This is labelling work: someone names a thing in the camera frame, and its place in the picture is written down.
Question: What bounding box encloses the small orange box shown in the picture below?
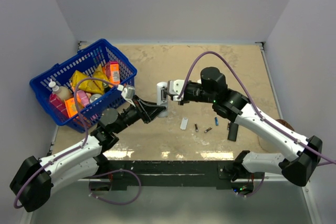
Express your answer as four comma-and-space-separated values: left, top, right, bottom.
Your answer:
65, 98, 78, 118

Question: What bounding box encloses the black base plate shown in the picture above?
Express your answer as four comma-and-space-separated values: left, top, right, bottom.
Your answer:
78, 159, 265, 190

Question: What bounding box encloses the white battery cover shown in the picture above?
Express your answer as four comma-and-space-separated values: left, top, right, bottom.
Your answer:
180, 118, 188, 130

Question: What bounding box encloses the silver can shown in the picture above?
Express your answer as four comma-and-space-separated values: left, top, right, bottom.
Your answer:
89, 93, 102, 103

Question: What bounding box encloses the pink box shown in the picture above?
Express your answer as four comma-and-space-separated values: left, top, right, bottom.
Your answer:
49, 93, 68, 118

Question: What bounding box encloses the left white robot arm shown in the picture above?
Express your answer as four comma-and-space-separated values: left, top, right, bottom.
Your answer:
9, 95, 167, 212

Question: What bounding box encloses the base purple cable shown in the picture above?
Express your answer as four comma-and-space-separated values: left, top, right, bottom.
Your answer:
88, 166, 144, 205

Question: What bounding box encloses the soap pump bottle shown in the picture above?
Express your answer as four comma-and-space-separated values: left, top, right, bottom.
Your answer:
48, 80, 72, 102

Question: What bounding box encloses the orange juice carton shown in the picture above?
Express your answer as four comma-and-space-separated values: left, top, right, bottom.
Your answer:
106, 61, 120, 85

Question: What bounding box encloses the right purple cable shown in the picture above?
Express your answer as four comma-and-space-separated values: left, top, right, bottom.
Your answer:
178, 51, 336, 166

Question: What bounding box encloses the blue plastic shopping basket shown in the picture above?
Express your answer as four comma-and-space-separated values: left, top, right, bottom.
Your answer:
29, 39, 137, 133

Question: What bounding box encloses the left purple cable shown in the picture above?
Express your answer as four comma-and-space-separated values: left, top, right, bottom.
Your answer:
13, 77, 123, 209

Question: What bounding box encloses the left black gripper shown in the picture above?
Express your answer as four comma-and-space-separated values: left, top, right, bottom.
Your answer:
113, 95, 165, 134

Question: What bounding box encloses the yellow snack bag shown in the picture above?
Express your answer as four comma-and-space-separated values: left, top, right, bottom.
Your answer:
70, 70, 103, 94
92, 64, 109, 92

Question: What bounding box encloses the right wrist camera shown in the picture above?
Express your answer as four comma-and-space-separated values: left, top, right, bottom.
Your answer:
166, 80, 189, 103

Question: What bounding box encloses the white remote control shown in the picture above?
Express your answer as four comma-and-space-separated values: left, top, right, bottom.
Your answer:
156, 82, 168, 118

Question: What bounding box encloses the brown cloth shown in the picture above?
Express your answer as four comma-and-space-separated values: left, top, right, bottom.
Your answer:
276, 119, 294, 131

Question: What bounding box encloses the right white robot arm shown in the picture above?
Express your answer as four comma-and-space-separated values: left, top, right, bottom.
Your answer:
167, 67, 322, 187

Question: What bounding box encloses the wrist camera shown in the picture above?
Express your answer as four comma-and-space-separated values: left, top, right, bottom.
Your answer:
117, 84, 135, 104
166, 80, 189, 103

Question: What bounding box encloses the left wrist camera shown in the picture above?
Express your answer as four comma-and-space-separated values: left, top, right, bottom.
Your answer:
117, 84, 135, 104

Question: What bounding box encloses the black remote control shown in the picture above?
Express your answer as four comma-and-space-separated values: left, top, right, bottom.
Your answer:
227, 122, 239, 142

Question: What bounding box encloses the pink round container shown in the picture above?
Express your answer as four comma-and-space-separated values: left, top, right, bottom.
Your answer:
76, 90, 90, 107

